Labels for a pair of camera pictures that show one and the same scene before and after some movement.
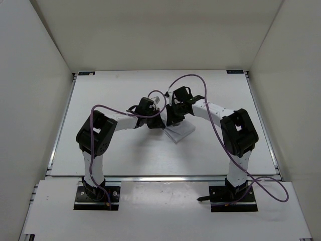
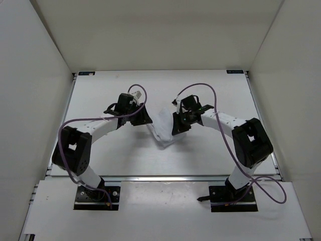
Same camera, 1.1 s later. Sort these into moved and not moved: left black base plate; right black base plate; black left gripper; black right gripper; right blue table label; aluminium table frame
Moved: black left gripper; black right gripper
Not moved: right black base plate; right blue table label; left black base plate; aluminium table frame
